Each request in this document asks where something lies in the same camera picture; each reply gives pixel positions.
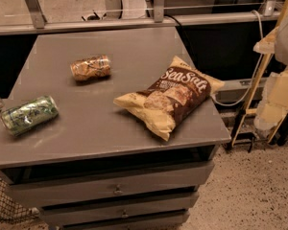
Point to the black wire mesh basket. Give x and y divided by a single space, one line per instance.
12 212

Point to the yellow wooden easel frame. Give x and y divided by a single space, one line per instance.
263 62

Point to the sea salt chips bag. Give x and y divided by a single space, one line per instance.
169 100

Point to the grey metal railing frame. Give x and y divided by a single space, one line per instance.
19 17

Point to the grey drawer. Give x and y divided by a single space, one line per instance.
129 183
134 223
124 209

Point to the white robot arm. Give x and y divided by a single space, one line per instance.
274 104

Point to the grey drawer cabinet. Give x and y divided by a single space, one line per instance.
91 135

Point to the middle grey drawer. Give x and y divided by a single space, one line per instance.
124 209

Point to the green soda can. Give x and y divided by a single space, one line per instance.
20 119

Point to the top grey drawer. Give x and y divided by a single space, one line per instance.
129 183

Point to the bottom grey drawer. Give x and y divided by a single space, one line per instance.
134 223

